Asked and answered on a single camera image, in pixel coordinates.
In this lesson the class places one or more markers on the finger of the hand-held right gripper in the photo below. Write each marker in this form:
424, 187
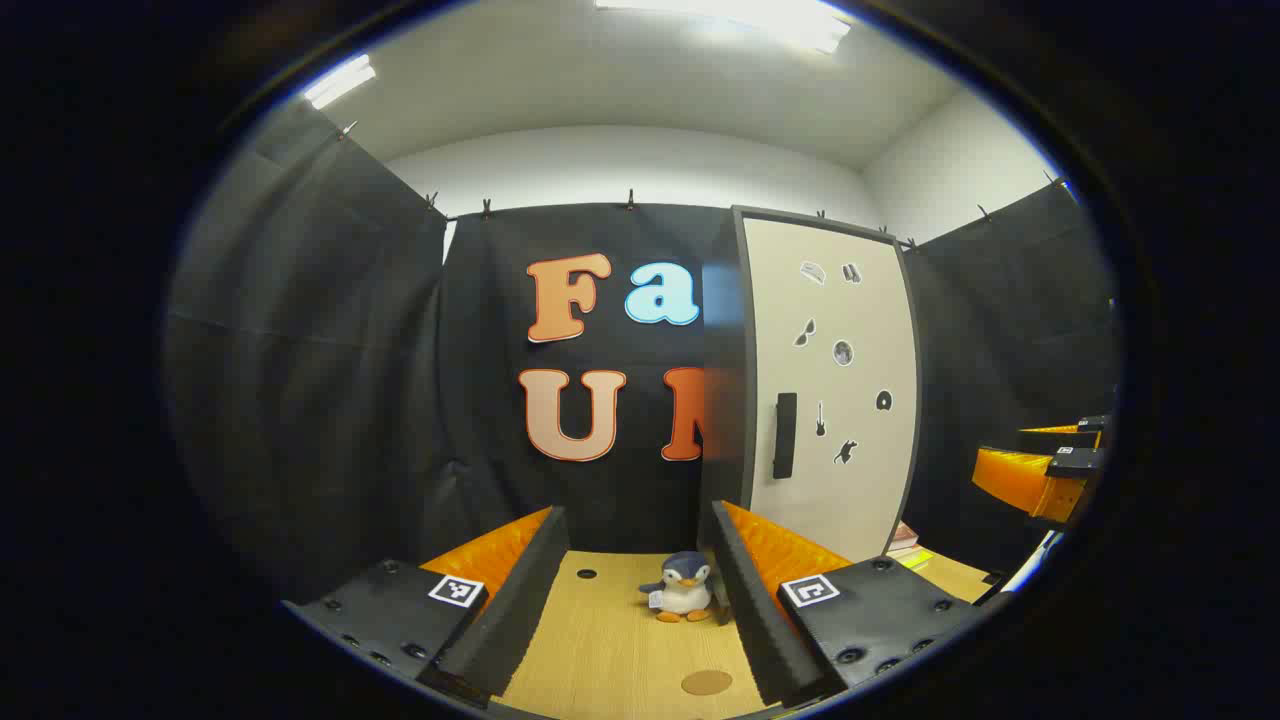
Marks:
1020, 478
1060, 437

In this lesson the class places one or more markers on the white cabinet door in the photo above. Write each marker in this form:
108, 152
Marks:
850, 480

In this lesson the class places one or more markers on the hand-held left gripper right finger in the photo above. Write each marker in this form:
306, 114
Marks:
750, 600

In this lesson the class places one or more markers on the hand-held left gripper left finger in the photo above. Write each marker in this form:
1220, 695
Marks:
520, 600

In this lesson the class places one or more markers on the black backdrop cloth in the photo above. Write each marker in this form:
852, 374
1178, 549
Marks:
300, 400

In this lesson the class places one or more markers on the penguin plush toy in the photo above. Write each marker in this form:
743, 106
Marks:
685, 590

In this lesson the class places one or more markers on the grey cabinet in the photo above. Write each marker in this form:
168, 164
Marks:
722, 400

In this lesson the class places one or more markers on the ceiling light panel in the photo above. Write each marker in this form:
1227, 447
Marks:
340, 82
760, 18

